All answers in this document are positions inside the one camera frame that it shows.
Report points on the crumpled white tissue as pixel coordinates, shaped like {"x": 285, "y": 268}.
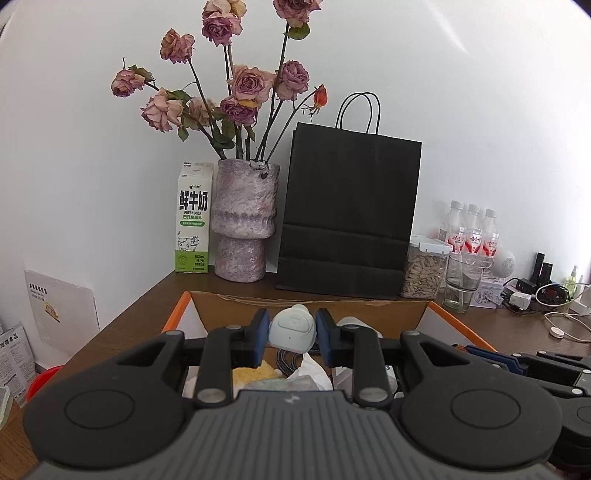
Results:
{"x": 313, "y": 373}

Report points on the glass cup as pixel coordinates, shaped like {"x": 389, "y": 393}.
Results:
{"x": 462, "y": 280}

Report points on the yellow white plush sheep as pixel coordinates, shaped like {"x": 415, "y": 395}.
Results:
{"x": 243, "y": 376}

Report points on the water bottle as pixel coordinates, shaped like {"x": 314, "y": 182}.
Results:
{"x": 452, "y": 230}
{"x": 490, "y": 234}
{"x": 473, "y": 230}

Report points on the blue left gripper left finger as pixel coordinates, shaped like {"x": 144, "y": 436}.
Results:
{"x": 257, "y": 334}

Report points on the green white roll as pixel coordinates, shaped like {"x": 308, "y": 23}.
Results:
{"x": 296, "y": 384}

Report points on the red cardboard box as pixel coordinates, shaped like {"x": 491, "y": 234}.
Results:
{"x": 426, "y": 369}

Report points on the red bin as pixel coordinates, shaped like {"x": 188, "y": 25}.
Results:
{"x": 41, "y": 380}

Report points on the water bottle left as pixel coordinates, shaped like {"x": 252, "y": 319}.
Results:
{"x": 452, "y": 230}

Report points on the seed storage container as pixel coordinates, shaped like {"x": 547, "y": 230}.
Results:
{"x": 425, "y": 267}

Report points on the cotton swab plastic jar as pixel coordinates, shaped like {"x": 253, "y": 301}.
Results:
{"x": 369, "y": 368}

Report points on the water bottle right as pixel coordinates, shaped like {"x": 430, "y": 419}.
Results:
{"x": 490, "y": 234}

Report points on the clear plastic food container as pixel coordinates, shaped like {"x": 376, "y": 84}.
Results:
{"x": 6, "y": 401}

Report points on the small white round gadget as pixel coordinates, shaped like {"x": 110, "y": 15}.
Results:
{"x": 293, "y": 329}

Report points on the white leaning board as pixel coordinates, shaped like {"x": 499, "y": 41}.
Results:
{"x": 65, "y": 314}

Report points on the white round speaker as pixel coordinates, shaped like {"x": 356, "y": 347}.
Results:
{"x": 503, "y": 264}

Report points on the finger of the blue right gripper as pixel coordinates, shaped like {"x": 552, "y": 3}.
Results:
{"x": 506, "y": 362}

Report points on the white power adapter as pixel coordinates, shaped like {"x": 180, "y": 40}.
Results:
{"x": 520, "y": 300}

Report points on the black standing device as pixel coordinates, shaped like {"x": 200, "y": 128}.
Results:
{"x": 542, "y": 271}

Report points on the purple ceramic vase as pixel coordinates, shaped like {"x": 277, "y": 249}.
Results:
{"x": 242, "y": 216}

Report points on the black paper bag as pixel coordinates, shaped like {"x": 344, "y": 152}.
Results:
{"x": 349, "y": 211}

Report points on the blue white boxes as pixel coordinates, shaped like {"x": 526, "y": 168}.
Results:
{"x": 17, "y": 365}

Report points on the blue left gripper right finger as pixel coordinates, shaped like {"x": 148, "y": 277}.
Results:
{"x": 326, "y": 329}

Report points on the milk carton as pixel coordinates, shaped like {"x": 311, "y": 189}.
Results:
{"x": 193, "y": 217}

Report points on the water bottle middle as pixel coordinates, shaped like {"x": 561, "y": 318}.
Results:
{"x": 473, "y": 230}

